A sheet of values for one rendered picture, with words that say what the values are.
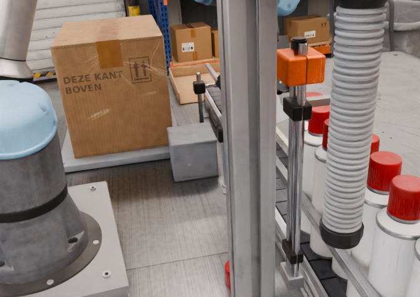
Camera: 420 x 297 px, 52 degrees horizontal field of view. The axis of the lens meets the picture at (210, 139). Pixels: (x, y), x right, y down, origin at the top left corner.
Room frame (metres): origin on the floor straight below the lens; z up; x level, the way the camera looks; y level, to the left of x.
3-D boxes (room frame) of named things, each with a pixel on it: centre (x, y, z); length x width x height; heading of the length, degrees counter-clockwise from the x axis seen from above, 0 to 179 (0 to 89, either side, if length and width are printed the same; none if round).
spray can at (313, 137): (0.55, -0.16, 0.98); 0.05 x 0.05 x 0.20
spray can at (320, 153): (0.50, -0.16, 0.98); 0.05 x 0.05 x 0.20
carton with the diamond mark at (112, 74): (1.07, 0.23, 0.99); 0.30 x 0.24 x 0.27; 10
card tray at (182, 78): (1.45, -0.01, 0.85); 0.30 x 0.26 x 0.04; 9
